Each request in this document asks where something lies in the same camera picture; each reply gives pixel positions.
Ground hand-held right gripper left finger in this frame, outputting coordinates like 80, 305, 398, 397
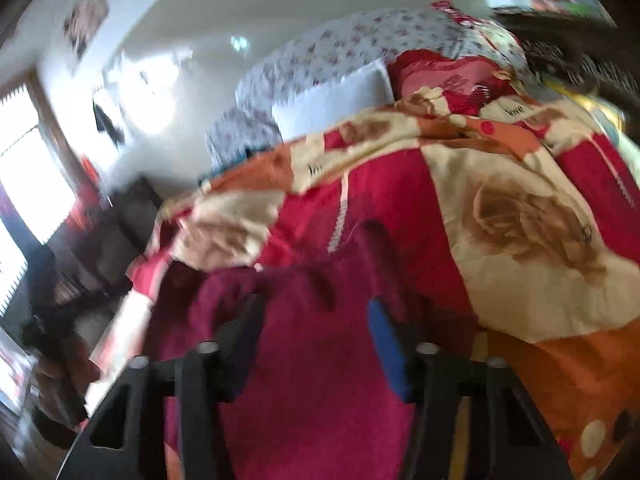
55, 292, 268, 480

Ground maroon fleece garment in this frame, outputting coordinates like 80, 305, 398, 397
142, 220, 481, 480

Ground white pillow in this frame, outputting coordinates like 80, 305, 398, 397
272, 59, 396, 141

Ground orange red cream printed blanket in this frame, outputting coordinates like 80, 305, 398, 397
90, 55, 640, 480

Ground dark wooden furniture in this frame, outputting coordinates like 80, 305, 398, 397
30, 175, 166, 321

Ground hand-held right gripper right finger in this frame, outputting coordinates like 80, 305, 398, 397
366, 296, 576, 480

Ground wall picture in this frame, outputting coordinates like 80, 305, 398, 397
62, 0, 111, 61

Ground floral quilt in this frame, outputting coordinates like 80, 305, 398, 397
205, 7, 531, 171

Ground floral cloth bundle red trim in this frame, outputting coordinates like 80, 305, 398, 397
432, 0, 526, 68

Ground window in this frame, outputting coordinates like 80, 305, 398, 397
0, 80, 81, 311

